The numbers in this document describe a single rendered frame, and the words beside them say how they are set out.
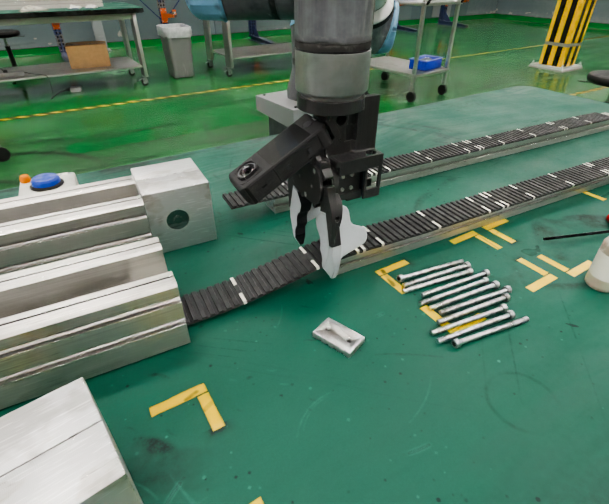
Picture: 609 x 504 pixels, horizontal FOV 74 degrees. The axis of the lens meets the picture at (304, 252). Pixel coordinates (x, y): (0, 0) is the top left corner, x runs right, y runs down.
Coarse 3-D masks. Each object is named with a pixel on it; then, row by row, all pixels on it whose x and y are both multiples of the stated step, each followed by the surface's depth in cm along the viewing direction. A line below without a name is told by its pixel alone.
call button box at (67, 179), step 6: (60, 174) 66; (66, 174) 66; (72, 174) 67; (66, 180) 65; (72, 180) 65; (24, 186) 63; (30, 186) 62; (54, 186) 62; (60, 186) 63; (66, 186) 63; (24, 192) 61; (30, 192) 61; (36, 192) 61
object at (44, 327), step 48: (144, 240) 46; (0, 288) 39; (48, 288) 41; (96, 288) 44; (144, 288) 39; (0, 336) 34; (48, 336) 37; (96, 336) 38; (144, 336) 41; (0, 384) 36; (48, 384) 39
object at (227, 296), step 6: (222, 282) 51; (228, 282) 52; (216, 288) 50; (222, 288) 51; (228, 288) 50; (222, 294) 49; (228, 294) 50; (234, 294) 50; (222, 300) 49; (228, 300) 49; (234, 300) 48; (228, 306) 48; (234, 306) 48
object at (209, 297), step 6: (210, 288) 50; (204, 294) 50; (210, 294) 50; (216, 294) 50; (204, 300) 49; (210, 300) 49; (216, 300) 49; (204, 306) 48; (210, 306) 48; (216, 306) 48; (222, 306) 48; (210, 312) 47; (216, 312) 47; (222, 312) 47
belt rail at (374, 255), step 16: (608, 176) 76; (560, 192) 72; (576, 192) 73; (512, 208) 67; (528, 208) 68; (464, 224) 63; (480, 224) 64; (416, 240) 60; (432, 240) 60; (352, 256) 54; (368, 256) 56; (384, 256) 57
